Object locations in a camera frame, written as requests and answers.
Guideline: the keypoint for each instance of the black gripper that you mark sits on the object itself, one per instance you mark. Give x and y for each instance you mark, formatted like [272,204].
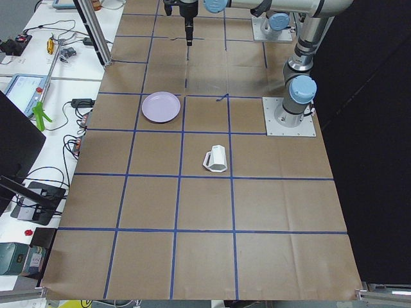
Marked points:
[187,8]

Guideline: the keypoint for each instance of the white hexagonal cup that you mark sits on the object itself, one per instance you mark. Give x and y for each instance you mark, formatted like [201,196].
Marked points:
[216,160]

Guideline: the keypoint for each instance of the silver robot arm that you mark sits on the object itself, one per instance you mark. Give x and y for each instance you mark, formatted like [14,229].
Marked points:
[317,15]
[275,22]

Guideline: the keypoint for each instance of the lavender plate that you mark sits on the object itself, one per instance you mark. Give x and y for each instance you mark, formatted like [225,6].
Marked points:
[161,107]

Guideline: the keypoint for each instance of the yellow tool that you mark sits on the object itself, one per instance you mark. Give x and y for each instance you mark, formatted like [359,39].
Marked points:
[50,46]

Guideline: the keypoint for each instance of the black power adapter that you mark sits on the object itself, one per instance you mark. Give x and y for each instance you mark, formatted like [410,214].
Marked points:
[82,103]

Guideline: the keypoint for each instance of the blue teach pendant tablet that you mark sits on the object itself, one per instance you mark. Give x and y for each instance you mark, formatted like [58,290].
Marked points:
[22,91]

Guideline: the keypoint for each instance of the brown paper table cover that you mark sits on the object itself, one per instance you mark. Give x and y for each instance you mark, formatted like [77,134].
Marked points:
[179,193]

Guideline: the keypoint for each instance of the black monitor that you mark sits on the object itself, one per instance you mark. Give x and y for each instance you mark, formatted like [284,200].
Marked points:
[21,142]

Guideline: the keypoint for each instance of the grey docking hub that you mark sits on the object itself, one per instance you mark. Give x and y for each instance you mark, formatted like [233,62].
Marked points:
[39,212]

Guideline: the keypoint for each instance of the green box device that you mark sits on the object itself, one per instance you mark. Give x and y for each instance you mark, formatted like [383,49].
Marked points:
[13,258]

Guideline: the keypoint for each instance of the aluminium frame post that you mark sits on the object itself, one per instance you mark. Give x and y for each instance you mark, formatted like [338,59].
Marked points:
[90,21]

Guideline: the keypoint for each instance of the green-handled reacher grabber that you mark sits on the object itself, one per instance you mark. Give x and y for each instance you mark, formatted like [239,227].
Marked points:
[37,109]

